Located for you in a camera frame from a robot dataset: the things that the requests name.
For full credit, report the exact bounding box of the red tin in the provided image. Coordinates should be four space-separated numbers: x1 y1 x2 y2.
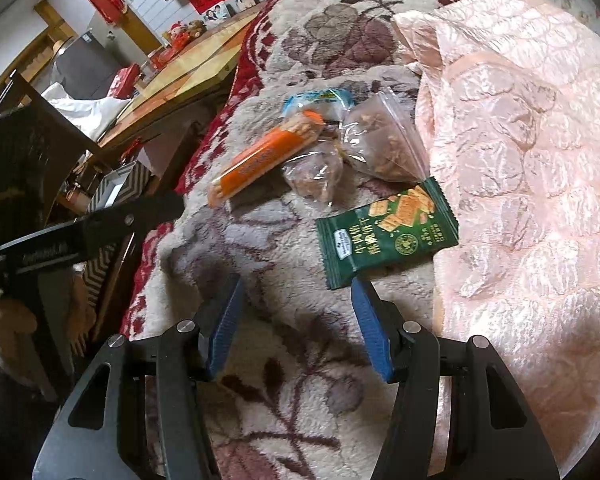
147 45 181 68

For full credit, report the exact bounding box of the pink satin quilt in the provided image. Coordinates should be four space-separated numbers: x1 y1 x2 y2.
390 0 600 480

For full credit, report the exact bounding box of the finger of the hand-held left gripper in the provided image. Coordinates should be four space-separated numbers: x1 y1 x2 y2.
80 194 186 256

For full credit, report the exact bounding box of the orange cracker packet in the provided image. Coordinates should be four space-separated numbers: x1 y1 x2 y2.
207 109 326 207

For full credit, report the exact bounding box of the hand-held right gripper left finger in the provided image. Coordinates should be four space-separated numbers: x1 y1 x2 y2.
32 274 246 480

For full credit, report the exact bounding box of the wide photo print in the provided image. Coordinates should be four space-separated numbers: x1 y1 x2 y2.
202 4 232 28

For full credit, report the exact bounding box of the floral fleece blanket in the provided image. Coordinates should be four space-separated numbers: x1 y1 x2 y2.
120 0 600 480

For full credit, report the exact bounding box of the grey refrigerator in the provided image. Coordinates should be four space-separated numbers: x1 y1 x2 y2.
50 30 121 101

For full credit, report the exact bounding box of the blue snack packet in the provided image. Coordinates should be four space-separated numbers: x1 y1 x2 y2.
282 87 355 121

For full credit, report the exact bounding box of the small clear bag of nuts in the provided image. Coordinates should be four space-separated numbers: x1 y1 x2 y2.
281 141 348 206

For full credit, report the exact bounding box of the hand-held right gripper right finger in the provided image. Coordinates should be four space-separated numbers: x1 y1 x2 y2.
350 276 561 480

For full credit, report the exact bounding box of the green cracker packet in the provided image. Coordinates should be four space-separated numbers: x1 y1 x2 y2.
316 176 460 291

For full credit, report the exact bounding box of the large clear bag of nuts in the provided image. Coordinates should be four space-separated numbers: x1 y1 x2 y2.
341 86 432 183

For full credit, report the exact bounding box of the chevron striped box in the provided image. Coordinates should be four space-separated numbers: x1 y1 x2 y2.
80 160 153 311

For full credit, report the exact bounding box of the dark wooden chair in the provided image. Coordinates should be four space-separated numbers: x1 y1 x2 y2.
0 71 103 241

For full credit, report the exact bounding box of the person's left hand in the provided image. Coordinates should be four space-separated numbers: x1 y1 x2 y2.
0 270 98 387

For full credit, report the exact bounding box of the wooden table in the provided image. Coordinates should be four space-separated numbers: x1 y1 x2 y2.
97 2 263 161

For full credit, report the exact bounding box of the red gift box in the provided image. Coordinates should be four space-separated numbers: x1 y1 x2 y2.
107 64 142 98

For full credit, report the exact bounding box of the white plastic bag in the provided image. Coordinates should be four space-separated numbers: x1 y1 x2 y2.
42 80 133 141

